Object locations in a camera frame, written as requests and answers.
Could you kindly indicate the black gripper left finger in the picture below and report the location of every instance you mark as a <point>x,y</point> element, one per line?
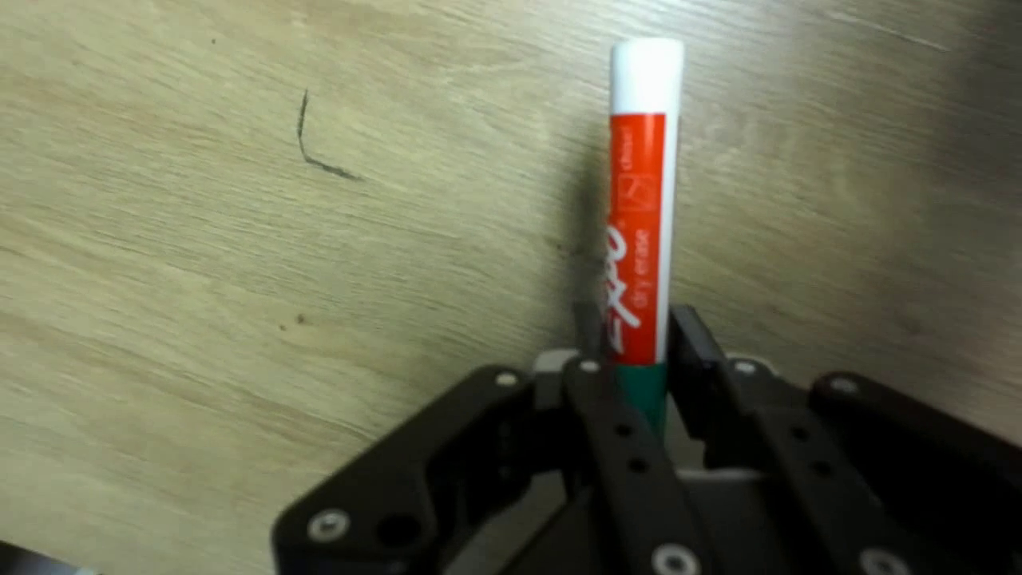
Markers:
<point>628,466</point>

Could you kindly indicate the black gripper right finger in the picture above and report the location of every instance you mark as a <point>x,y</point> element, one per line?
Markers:
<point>808,466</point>

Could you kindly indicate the red white Expo marker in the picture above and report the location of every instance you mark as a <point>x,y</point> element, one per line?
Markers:
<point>640,211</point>

